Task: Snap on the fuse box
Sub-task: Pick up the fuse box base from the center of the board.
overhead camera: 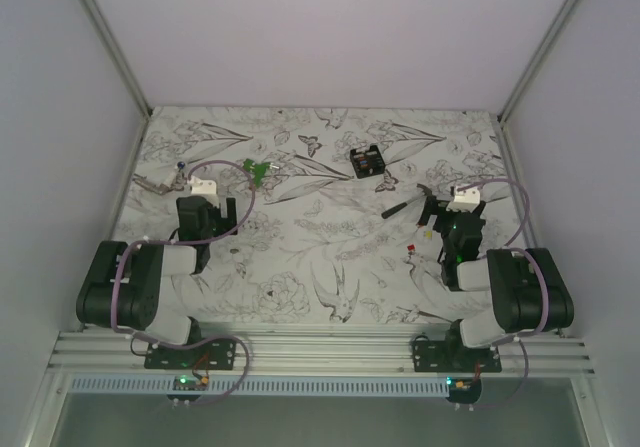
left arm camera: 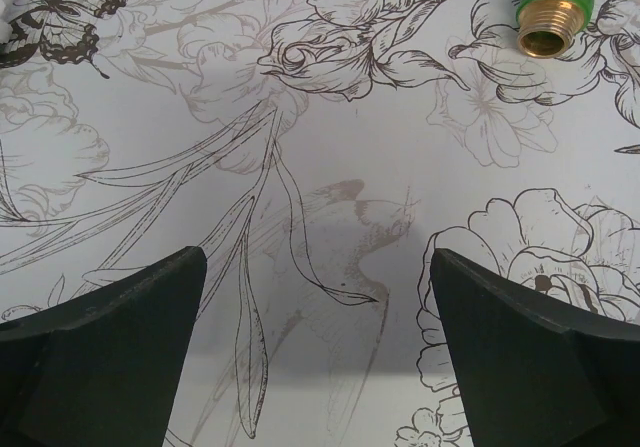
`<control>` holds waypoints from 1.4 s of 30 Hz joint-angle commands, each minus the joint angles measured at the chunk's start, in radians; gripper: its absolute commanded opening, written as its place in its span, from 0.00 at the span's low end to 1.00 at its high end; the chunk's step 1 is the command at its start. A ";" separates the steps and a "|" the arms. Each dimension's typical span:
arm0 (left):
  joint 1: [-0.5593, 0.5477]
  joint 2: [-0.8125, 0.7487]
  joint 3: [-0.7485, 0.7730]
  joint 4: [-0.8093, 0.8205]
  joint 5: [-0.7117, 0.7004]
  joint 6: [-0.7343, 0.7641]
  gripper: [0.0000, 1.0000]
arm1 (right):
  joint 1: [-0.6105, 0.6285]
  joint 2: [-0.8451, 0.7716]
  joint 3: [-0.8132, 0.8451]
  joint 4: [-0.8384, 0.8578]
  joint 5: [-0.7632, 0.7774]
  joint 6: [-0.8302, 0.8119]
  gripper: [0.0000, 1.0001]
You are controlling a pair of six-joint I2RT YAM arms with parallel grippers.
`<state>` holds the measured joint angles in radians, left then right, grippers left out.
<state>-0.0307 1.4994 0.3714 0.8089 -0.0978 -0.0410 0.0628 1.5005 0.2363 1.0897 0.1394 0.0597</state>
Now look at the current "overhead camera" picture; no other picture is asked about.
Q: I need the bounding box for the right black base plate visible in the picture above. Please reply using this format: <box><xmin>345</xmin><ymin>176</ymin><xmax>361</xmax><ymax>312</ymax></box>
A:
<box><xmin>410</xmin><ymin>335</ymin><xmax>502</xmax><ymax>374</ymax></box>

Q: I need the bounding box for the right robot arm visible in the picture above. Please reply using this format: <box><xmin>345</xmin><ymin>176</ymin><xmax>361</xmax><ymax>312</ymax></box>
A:
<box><xmin>412</xmin><ymin>195</ymin><xmax>575</xmax><ymax>372</ymax></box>

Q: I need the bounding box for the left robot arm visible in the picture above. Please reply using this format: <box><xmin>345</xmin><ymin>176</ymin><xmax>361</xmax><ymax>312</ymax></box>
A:
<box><xmin>75</xmin><ymin>195</ymin><xmax>238</xmax><ymax>369</ymax></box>

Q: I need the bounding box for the metal bracket with blue knob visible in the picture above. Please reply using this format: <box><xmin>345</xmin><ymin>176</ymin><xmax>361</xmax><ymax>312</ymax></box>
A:
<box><xmin>133</xmin><ymin>161</ymin><xmax>187</xmax><ymax>196</ymax></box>

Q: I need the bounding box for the left small circuit board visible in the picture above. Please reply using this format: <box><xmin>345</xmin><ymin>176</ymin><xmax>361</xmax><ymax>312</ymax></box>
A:
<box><xmin>172</xmin><ymin>375</ymin><xmax>209</xmax><ymax>392</ymax></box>

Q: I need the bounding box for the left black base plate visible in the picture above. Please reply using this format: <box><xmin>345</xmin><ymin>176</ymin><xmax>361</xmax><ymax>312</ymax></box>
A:
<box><xmin>144</xmin><ymin>339</ymin><xmax>237</xmax><ymax>371</ymax></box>

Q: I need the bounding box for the green connector part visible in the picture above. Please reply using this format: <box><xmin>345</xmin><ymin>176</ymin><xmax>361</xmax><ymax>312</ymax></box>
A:
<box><xmin>243</xmin><ymin>159</ymin><xmax>280</xmax><ymax>188</ymax></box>

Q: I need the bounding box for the right small circuit board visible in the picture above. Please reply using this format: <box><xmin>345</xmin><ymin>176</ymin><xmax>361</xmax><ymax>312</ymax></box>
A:
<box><xmin>446</xmin><ymin>377</ymin><xmax>481</xmax><ymax>394</ymax></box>

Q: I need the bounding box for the hammer with black handle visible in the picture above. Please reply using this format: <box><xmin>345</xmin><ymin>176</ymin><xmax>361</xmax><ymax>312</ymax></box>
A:
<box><xmin>381</xmin><ymin>183</ymin><xmax>433</xmax><ymax>219</ymax></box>

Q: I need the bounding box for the aluminium rail beam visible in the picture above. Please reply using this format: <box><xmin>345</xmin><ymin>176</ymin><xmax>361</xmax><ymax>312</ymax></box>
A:
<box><xmin>48</xmin><ymin>330</ymin><xmax>595</xmax><ymax>378</ymax></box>

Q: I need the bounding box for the aluminium frame post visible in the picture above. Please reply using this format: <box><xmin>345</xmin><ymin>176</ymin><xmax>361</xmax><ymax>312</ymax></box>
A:
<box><xmin>63</xmin><ymin>0</ymin><xmax>153</xmax><ymax>118</ymax></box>
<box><xmin>497</xmin><ymin>0</ymin><xmax>599</xmax><ymax>123</ymax></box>

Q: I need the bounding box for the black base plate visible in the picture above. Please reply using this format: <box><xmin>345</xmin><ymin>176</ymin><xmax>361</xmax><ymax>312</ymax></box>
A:
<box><xmin>144</xmin><ymin>339</ymin><xmax>237</xmax><ymax>371</ymax></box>
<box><xmin>410</xmin><ymin>335</ymin><xmax>502</xmax><ymax>374</ymax></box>

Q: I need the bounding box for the small circuit board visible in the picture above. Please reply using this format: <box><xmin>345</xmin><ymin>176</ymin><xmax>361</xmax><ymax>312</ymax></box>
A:
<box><xmin>446</xmin><ymin>377</ymin><xmax>481</xmax><ymax>394</ymax></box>
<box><xmin>172</xmin><ymin>375</ymin><xmax>209</xmax><ymax>392</ymax></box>

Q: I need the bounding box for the floral patterned table mat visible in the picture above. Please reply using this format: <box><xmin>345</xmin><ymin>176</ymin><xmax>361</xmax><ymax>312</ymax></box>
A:
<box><xmin>114</xmin><ymin>106</ymin><xmax>526</xmax><ymax>325</ymax></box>

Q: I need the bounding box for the black fuse box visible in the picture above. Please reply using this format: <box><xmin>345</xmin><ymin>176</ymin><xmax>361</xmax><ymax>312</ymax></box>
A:
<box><xmin>349</xmin><ymin>145</ymin><xmax>386</xmax><ymax>179</ymax></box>

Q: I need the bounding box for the grey slotted cable duct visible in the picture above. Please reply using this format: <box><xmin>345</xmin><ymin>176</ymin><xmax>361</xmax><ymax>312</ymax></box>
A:
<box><xmin>69</xmin><ymin>374</ymin><xmax>449</xmax><ymax>398</ymax></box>

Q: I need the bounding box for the right aluminium frame post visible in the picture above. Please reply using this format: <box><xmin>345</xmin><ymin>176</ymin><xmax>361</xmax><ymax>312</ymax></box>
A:
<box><xmin>497</xmin><ymin>0</ymin><xmax>599</xmax><ymax>123</ymax></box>

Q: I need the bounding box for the left aluminium frame post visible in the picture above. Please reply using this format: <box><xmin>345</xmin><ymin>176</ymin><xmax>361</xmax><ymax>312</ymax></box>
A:
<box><xmin>63</xmin><ymin>0</ymin><xmax>153</xmax><ymax>118</ymax></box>

